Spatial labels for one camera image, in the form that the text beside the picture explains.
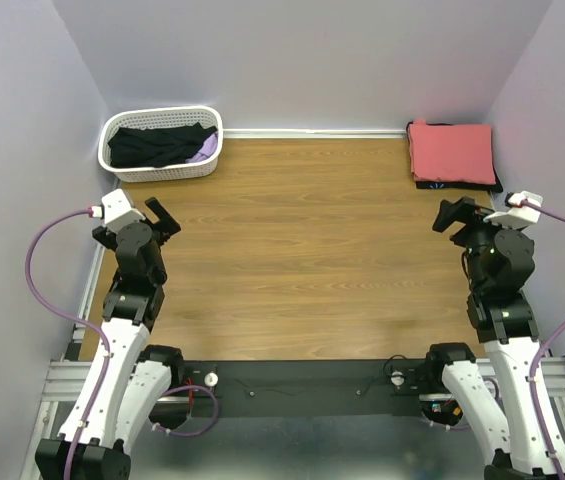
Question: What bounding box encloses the folded red t shirt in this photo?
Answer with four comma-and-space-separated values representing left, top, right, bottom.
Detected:
407, 118, 496, 186

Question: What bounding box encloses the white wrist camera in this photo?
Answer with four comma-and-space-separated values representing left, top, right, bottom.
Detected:
101, 188, 146, 234
483, 191, 543, 230

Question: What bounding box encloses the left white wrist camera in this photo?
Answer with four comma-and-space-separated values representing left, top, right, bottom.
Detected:
101, 188, 146, 234

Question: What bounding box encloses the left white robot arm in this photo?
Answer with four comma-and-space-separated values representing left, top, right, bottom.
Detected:
35, 189, 184, 479

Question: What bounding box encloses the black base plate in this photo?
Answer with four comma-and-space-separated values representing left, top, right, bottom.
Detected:
146, 358, 483, 431

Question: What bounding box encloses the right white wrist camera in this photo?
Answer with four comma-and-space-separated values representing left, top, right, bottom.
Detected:
483, 191, 543, 230

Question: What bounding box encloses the aluminium frame rail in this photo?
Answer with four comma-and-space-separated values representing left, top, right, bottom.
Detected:
42, 361, 91, 402

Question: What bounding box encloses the purple t shirt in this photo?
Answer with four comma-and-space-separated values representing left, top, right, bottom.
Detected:
186, 133, 218, 164

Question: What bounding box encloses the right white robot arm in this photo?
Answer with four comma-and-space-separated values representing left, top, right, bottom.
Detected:
421, 192, 565, 479

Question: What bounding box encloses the black t shirt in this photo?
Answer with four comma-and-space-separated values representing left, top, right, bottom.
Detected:
405, 121, 505, 195
108, 122, 219, 169

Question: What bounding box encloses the folded black t shirt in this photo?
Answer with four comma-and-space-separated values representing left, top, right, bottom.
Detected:
405, 121, 505, 195

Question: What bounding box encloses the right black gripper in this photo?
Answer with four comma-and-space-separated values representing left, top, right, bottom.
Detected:
432, 194, 523, 291

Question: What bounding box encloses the white plastic laundry basket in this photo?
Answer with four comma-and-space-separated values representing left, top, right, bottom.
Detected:
97, 105, 224, 183

